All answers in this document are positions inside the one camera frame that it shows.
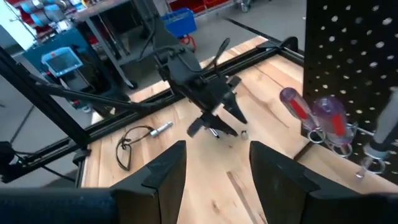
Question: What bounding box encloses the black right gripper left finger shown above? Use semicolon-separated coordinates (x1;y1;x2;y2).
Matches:
0;139;187;224

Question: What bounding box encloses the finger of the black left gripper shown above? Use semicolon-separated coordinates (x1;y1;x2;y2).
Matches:
186;113;239;139
222;91;249;125

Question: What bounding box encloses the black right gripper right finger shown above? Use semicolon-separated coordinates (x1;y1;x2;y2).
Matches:
248;140;398;224

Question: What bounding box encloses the chrome socket extension bar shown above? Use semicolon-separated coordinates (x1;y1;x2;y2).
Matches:
150;121;174;138

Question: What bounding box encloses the black thin cord loop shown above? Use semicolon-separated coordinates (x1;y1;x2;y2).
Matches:
115;124;155;172

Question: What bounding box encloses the large clear red screwdriver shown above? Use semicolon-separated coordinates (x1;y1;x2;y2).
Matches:
312;95;356;156

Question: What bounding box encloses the grey black handle nut driver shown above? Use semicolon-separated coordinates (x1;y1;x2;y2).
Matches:
356;86;398;180

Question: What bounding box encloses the blue plastic bin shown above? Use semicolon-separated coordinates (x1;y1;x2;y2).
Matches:
160;7;198;39

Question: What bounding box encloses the row of red bins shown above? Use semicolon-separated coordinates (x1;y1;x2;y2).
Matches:
167;0;231;15

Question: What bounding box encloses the grey metal leg workbench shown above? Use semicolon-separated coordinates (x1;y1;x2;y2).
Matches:
74;0;162;90

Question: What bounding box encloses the black metal pegboard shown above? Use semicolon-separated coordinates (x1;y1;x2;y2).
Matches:
300;0;398;185

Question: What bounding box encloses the blue machine with screen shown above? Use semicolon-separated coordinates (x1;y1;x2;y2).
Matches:
23;29;105;106

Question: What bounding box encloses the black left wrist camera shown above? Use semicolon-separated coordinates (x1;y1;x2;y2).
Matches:
167;52;203;85

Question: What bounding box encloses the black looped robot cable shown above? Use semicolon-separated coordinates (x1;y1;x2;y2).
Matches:
201;37;231;78

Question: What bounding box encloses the wire screwdriver holder rack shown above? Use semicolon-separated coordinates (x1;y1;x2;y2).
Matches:
306;123;389;175

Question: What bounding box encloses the black sleeved cable bundle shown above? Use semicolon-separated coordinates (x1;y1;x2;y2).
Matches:
30;77;175;113

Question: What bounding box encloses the black rig frame post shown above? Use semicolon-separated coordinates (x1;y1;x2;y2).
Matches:
0;46;91;149

